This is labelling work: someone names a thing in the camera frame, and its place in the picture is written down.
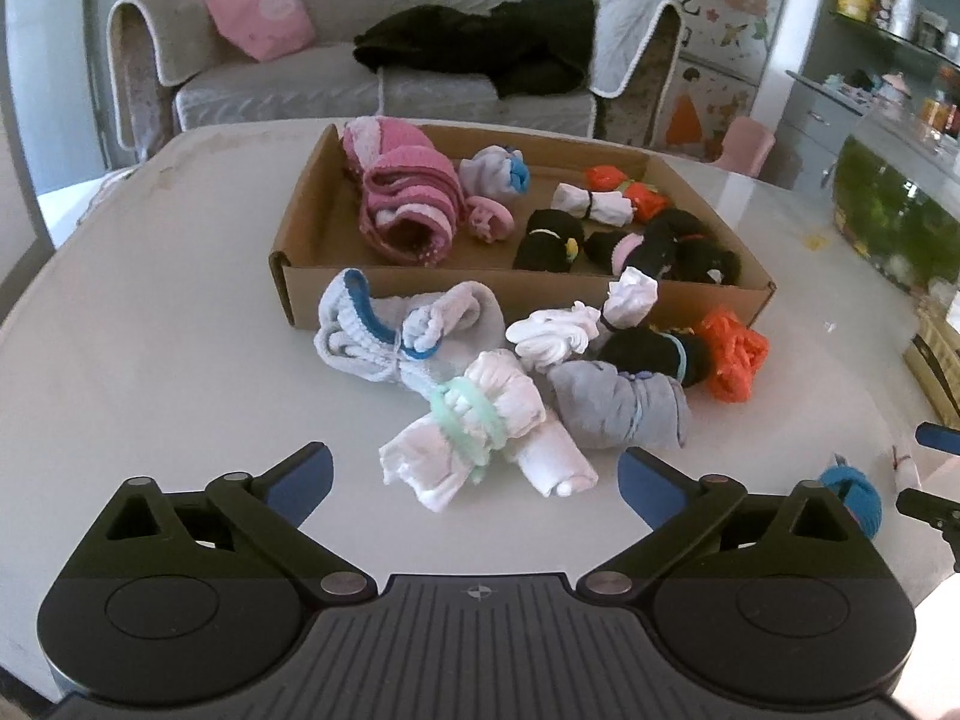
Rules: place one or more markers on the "metal can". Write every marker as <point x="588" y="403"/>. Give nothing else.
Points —
<point x="902" y="11"/>

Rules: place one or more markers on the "floral printed cabinet cover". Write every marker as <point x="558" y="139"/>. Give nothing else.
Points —
<point x="720" y="30"/>

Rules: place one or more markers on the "pink fuzzy sock bundle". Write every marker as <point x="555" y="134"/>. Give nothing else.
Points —
<point x="405" y="187"/>

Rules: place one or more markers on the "white quilted throw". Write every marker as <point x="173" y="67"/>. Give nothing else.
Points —
<point x="622" y="37"/>

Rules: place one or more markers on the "glass fish bowl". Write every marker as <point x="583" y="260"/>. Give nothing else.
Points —
<point x="885" y="202"/>

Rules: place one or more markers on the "small white roll red band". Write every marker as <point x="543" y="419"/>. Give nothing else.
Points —
<point x="905" y="467"/>

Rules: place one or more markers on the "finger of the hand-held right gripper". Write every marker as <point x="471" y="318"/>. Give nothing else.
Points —
<point x="941" y="439"/>
<point x="934" y="511"/>

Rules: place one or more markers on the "pale sock bundle blue toe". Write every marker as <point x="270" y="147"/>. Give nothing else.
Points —
<point x="487" y="172"/>

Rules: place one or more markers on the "white jar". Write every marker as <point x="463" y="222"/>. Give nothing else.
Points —
<point x="895" y="86"/>

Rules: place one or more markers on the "blue and pale sock bundle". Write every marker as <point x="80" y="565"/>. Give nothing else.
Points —
<point x="855" y="502"/>

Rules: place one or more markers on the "white roll black band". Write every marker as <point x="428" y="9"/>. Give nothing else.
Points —
<point x="592" y="204"/>

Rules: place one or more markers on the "black bundle blue band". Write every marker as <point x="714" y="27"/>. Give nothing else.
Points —
<point x="649" y="358"/>

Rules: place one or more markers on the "pink cushion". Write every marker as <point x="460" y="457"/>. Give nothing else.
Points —
<point x="259" y="11"/>

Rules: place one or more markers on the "small yellow scrap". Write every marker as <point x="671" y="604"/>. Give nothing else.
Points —
<point x="817" y="241"/>

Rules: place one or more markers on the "grey sock bundle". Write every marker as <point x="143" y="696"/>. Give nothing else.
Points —
<point x="615" y="405"/>

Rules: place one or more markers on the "orange white socks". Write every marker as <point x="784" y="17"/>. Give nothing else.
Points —
<point x="645" y="199"/>

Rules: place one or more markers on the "small pink sock bundle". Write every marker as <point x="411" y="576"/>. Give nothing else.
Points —
<point x="487" y="219"/>

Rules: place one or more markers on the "orange plastic bag bundle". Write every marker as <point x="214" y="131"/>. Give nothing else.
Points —
<point x="731" y="352"/>

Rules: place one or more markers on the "white desktop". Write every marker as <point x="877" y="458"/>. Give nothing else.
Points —
<point x="150" y="352"/>

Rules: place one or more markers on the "grey cabinet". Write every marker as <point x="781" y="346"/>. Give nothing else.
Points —
<point x="814" y="127"/>

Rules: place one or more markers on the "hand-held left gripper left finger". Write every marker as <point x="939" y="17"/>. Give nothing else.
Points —
<point x="304" y="480"/>

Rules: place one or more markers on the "black sock pink cuff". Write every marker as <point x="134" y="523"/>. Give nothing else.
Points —
<point x="615" y="251"/>

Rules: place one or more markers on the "row of bottles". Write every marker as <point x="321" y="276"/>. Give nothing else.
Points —
<point x="941" y="111"/>

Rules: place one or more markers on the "small white bundle dark tie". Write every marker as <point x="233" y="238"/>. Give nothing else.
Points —
<point x="630" y="296"/>

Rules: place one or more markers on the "cardboard box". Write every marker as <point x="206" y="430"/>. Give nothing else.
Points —
<point x="300" y="292"/>

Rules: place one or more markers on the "white bundle green band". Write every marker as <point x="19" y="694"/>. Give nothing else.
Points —
<point x="510" y="405"/>

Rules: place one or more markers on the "black clothing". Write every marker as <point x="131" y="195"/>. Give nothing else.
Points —
<point x="487" y="45"/>

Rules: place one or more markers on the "pink stool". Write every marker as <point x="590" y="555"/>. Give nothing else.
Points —
<point x="742" y="146"/>

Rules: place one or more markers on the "white sock bundle blue cuff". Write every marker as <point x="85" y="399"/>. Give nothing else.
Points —
<point x="352" y="337"/>

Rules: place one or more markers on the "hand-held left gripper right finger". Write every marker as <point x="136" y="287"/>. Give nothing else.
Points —
<point x="649" y="484"/>

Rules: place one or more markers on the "plain black sock bundle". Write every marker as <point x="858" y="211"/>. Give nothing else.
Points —
<point x="679" y="229"/>

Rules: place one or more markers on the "black patterned sock bundle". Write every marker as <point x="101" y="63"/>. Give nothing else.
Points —
<point x="709" y="264"/>

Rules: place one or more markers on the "black sock pineapple charm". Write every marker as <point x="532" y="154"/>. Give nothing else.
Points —
<point x="544" y="244"/>

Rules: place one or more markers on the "brown carton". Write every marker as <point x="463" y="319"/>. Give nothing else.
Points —
<point x="934" y="352"/>

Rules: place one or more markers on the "yellow cup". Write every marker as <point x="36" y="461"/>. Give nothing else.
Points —
<point x="853" y="1"/>

